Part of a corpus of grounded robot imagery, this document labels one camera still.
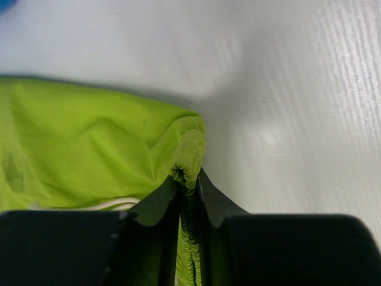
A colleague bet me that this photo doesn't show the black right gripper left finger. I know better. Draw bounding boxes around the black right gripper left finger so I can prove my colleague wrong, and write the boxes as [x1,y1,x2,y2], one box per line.
[1,178,179,285]

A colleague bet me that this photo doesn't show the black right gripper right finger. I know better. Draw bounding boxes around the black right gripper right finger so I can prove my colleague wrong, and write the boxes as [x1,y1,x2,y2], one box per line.
[197,171,380,285]

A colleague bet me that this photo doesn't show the lime green shorts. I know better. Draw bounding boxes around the lime green shorts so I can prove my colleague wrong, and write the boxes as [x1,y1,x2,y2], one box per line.
[1,77,205,285]

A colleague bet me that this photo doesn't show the blue plastic bin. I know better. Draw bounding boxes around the blue plastic bin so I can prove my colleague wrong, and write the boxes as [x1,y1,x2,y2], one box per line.
[0,0,18,14]

